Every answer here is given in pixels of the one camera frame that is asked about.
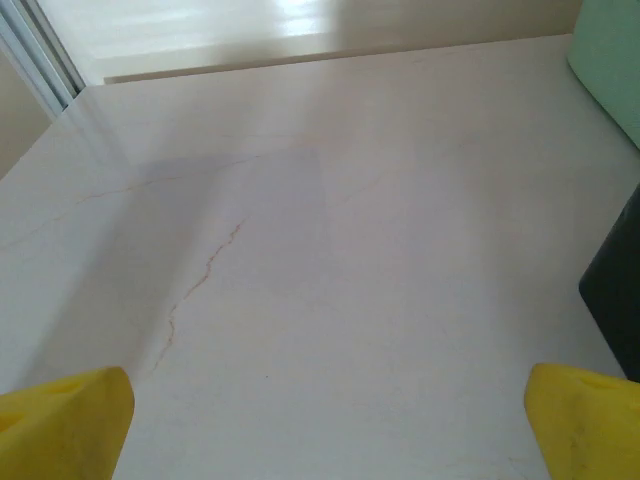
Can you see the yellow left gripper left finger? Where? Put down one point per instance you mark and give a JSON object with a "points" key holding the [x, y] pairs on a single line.
{"points": [[60, 430]]}

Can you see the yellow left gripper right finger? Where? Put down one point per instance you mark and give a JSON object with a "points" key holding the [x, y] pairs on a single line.
{"points": [[590, 430]]}

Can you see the mint green zip case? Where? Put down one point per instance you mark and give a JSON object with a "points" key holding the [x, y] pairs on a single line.
{"points": [[612, 60]]}

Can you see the aluminium frame post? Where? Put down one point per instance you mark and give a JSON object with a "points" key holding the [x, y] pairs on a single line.
{"points": [[40, 55]]}

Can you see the starry night print box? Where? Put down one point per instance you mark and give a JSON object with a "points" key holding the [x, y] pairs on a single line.
{"points": [[617, 295]]}

